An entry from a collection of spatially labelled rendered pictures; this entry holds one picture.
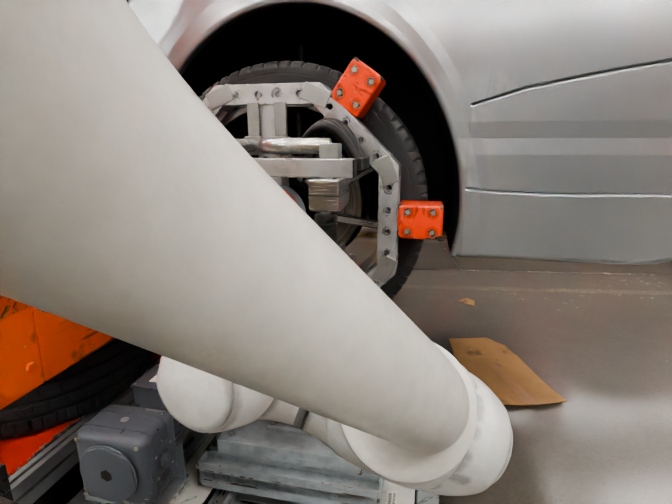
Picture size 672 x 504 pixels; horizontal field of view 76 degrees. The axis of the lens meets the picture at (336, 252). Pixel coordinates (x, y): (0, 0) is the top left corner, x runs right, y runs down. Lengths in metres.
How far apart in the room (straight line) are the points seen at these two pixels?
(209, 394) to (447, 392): 0.18
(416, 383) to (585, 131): 0.93
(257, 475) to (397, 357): 1.14
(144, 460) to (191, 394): 0.75
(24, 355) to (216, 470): 0.57
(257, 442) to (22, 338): 0.62
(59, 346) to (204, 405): 0.80
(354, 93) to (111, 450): 0.88
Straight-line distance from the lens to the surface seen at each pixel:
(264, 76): 1.02
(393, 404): 0.18
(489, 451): 0.37
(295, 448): 1.25
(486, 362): 2.19
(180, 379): 0.34
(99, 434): 1.12
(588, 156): 1.07
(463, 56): 1.04
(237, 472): 1.31
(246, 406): 0.33
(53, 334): 1.10
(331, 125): 0.75
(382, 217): 0.88
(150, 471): 1.10
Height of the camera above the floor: 1.00
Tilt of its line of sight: 14 degrees down
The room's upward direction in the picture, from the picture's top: straight up
